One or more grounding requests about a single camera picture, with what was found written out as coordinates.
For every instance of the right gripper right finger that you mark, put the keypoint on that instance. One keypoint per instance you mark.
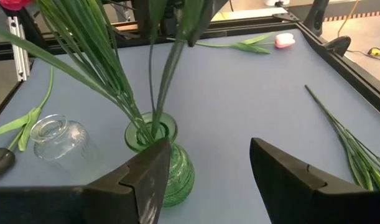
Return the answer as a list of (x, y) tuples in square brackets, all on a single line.
[(286, 186)]

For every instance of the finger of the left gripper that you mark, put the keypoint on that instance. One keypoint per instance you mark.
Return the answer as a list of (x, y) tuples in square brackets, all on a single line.
[(203, 21)]

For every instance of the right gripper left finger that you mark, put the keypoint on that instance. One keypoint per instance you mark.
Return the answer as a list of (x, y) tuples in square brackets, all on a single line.
[(146, 186)]

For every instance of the purple artificial flower bunch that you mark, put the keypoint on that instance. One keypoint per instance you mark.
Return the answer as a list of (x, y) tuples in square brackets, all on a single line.
[(360, 161)]

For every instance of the pale pink artificial tulip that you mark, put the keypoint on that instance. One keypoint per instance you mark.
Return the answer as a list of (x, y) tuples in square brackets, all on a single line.
[(284, 40)]

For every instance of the clear ribbed glass vase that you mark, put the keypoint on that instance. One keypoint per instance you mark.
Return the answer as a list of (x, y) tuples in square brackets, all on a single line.
[(62, 143)]

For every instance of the dark artificial tulip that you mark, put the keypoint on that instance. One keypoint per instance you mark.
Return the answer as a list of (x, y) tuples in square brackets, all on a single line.
[(1, 160)]

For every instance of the green patterned glass vase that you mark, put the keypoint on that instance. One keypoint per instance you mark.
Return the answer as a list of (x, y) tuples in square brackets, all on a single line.
[(180, 174)]

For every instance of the black stand leg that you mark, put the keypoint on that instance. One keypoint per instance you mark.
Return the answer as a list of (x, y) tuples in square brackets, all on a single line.
[(317, 15)]

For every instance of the black floor mat striped edge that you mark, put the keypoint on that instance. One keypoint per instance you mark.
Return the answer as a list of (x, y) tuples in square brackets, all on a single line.
[(357, 15)]

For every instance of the black metal table frame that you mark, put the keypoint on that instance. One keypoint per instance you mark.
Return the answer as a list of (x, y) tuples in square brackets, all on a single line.
[(255, 25)]

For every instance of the silver aluminium rail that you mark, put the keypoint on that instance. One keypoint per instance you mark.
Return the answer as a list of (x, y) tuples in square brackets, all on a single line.
[(19, 53)]

